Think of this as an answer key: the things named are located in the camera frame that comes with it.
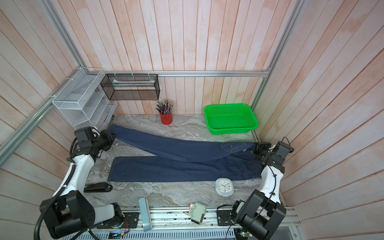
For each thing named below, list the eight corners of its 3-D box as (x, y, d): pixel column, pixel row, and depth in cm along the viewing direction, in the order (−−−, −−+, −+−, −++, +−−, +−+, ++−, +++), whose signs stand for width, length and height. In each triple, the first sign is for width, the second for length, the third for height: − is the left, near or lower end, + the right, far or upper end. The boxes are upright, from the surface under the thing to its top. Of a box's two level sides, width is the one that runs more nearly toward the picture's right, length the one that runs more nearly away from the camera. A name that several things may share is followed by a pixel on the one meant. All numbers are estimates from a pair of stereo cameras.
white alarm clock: (215, 196, 82) (216, 194, 80) (214, 179, 88) (214, 177, 86) (234, 196, 82) (235, 194, 80) (231, 179, 88) (232, 177, 86)
